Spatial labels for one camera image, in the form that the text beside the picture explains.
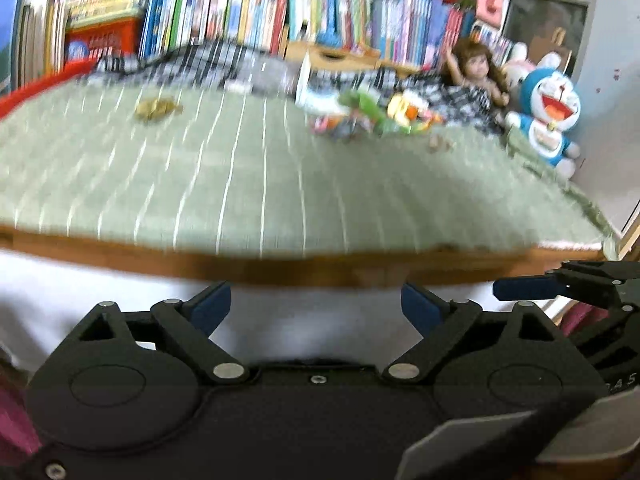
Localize green striped blanket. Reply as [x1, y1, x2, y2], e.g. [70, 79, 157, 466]
[0, 80, 618, 261]

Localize green wrapper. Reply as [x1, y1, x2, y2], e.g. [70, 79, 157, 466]
[340, 89, 398, 135]

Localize person's maroon clothing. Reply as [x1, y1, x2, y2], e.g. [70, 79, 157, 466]
[0, 360, 43, 461]

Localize stack of flat books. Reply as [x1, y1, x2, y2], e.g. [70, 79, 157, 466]
[65, 0, 151, 28]

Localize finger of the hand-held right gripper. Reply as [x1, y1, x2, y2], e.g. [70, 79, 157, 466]
[492, 260, 640, 308]
[570, 305, 640, 366]

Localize pink white rabbit plush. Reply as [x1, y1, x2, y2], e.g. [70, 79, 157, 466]
[502, 42, 531, 96]

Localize large grey book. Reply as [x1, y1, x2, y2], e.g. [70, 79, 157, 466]
[20, 5, 51, 86]

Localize orange yellow round toy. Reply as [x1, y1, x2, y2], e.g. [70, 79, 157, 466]
[387, 91, 432, 122]

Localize red orange wrapper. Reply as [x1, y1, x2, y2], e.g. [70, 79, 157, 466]
[412, 107, 446, 128]

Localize row of colourful books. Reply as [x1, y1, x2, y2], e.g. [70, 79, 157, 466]
[140, 0, 516, 71]

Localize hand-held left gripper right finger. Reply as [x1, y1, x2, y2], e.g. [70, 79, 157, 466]
[382, 282, 563, 386]

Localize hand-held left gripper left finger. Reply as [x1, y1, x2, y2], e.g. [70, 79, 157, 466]
[75, 281, 251, 386]

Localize red crate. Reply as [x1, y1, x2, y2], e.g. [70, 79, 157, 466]
[65, 17, 143, 68]

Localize white framed window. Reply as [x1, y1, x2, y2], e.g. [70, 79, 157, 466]
[502, 0, 596, 78]

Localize wooden bed frame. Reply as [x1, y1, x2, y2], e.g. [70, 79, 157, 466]
[0, 225, 608, 288]

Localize tan upright book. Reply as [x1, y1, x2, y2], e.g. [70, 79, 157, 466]
[47, 0, 68, 73]

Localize wooden drawer box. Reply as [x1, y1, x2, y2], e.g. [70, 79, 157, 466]
[285, 40, 421, 78]

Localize brown haired doll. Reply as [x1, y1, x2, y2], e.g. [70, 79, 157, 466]
[440, 40, 511, 126]

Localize blue cat plush toy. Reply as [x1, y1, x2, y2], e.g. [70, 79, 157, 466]
[505, 52, 583, 181]

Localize red bed rail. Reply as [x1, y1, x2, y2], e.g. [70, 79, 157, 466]
[0, 57, 101, 116]

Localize large blue book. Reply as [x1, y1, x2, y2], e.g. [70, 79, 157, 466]
[0, 0, 27, 96]

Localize black white plaid blanket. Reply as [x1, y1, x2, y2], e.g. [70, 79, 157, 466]
[82, 40, 506, 133]

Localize pink wrapper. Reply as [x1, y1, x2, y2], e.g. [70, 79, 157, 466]
[306, 112, 363, 137]

